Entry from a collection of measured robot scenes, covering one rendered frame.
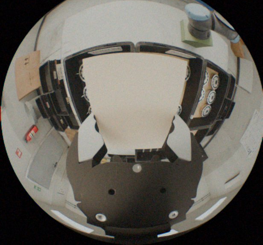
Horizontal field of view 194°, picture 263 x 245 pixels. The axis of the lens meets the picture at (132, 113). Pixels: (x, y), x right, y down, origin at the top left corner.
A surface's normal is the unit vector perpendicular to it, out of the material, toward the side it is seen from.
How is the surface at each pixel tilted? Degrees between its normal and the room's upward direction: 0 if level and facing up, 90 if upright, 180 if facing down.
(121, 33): 0
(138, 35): 0
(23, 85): 79
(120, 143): 0
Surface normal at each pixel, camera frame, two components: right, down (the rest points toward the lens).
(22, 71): 0.98, 0.10
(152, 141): 0.00, 0.54
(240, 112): -1.00, -0.01
